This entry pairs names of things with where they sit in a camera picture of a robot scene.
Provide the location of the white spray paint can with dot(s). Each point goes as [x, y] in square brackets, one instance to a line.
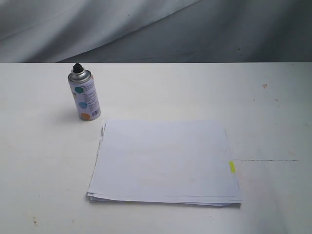
[83, 89]

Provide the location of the white paper stack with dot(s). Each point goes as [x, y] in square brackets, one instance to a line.
[182, 162]

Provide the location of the yellow tape marker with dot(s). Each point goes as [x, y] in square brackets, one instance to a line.
[232, 167]

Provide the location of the grey backdrop cloth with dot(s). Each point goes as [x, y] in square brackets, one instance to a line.
[155, 31]

